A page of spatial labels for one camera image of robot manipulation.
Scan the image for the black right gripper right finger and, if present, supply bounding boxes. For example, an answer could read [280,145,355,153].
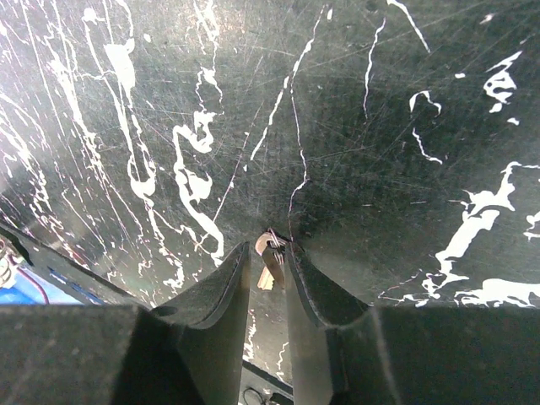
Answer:
[285,244,539,404]

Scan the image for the small silver key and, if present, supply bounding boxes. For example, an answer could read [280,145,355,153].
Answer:
[255,228,289,290]

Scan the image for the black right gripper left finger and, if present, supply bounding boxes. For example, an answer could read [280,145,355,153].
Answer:
[1,242,251,404]

